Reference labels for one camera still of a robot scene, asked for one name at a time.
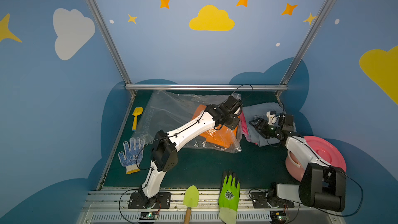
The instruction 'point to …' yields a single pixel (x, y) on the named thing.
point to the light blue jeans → (255, 135)
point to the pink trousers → (245, 128)
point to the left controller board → (148, 215)
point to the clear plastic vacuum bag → (169, 112)
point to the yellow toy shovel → (137, 111)
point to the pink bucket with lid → (325, 151)
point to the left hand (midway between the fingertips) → (237, 120)
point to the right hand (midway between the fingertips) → (255, 123)
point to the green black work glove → (228, 198)
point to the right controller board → (278, 217)
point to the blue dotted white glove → (133, 154)
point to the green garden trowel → (191, 198)
